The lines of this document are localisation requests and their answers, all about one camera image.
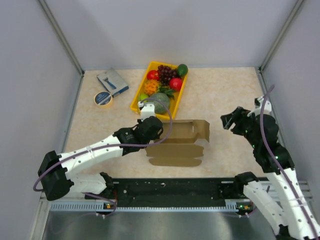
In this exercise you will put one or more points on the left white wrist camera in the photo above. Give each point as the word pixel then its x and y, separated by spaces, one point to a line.
pixel 146 109

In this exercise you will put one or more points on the left aluminium frame post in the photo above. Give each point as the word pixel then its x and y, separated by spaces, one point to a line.
pixel 60 35

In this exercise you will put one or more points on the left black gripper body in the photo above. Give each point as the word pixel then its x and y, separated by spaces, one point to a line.
pixel 146 142

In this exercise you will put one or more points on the right aluminium frame post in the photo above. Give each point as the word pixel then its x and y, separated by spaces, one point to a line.
pixel 295 11

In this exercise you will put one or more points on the red pomegranate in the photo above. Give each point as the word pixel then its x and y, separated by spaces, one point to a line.
pixel 176 84

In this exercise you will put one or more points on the beige masking tape roll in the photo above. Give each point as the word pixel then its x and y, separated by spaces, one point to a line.
pixel 103 99

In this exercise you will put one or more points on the yellow plastic tray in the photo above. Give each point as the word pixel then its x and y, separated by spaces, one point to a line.
pixel 174 103

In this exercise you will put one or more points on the small green lime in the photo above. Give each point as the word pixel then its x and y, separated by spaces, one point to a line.
pixel 143 96

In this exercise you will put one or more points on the dark purple grape bunch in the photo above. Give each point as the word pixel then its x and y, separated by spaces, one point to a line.
pixel 165 74

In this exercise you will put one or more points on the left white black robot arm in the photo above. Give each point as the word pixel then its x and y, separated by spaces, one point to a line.
pixel 59 174

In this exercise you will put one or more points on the brown cardboard box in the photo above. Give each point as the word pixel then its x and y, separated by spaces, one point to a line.
pixel 180 148

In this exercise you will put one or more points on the orange pineapple with leaves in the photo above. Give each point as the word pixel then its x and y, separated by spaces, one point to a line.
pixel 153 86

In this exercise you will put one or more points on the green round melon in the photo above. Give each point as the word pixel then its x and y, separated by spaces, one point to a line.
pixel 161 102

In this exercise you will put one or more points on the blue razor package box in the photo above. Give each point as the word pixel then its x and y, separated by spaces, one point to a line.
pixel 113 82

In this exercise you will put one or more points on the green avocado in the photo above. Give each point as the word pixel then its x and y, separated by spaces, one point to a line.
pixel 182 70

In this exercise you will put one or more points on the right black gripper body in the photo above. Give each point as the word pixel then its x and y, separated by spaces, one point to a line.
pixel 252 138

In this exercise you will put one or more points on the red apple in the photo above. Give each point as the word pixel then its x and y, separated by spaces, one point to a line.
pixel 153 75

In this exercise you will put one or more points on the aluminium front rail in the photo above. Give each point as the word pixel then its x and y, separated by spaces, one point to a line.
pixel 82 203

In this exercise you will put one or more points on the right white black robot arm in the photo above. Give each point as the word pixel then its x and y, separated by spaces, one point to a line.
pixel 291 217

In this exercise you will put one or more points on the aluminium frame post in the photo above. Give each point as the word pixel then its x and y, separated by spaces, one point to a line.
pixel 60 35
pixel 295 11

